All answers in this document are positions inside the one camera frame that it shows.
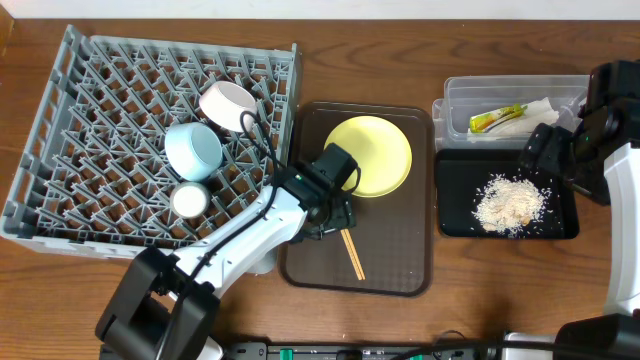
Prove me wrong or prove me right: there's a clear plastic bin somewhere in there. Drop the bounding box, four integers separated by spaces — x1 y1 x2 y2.
432 75 589 150

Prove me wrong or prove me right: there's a left black cable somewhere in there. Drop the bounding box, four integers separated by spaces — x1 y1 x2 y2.
164 109 281 321

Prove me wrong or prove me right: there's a white napkin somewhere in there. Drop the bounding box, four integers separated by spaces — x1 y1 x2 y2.
485 97 559 136

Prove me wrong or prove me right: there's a rice food waste pile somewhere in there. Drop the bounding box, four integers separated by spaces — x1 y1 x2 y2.
471 174 551 235

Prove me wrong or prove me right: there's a black plastic tray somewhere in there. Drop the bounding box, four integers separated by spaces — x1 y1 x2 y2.
435 149 580 240

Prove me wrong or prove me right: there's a light blue bowl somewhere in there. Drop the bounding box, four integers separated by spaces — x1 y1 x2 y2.
164 122 223 182

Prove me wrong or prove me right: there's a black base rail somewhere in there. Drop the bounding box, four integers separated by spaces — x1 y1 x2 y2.
221 342 502 360

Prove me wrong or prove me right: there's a grey plastic dish rack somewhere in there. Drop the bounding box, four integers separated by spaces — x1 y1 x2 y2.
1 27 302 259

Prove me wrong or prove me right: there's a black cable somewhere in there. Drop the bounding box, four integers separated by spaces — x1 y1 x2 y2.
394 329 556 360
164 109 281 321

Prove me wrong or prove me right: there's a white paper cup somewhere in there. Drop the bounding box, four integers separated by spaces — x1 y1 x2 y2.
170 182 210 219

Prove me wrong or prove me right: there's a brown serving tray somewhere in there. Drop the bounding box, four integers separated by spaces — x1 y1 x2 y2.
279 102 436 297

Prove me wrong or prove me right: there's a right black cable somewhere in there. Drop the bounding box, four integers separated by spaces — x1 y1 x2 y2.
394 329 556 360

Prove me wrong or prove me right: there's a pink white bowl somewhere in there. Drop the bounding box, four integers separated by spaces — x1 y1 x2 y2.
199 81 257 133

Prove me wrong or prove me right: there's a green snack wrapper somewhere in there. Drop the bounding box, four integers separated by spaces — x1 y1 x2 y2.
469 104 527 133

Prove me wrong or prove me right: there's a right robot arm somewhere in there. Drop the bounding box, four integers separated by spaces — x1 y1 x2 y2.
519 60 639 359

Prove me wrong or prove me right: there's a wooden chopstick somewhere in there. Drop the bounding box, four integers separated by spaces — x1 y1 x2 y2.
339 229 363 282
343 228 367 281

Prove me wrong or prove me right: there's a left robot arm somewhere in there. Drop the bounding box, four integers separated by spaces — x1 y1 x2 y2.
95 143 359 359

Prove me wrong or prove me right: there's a yellow round plate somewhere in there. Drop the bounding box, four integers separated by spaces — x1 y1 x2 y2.
324 115 412 198

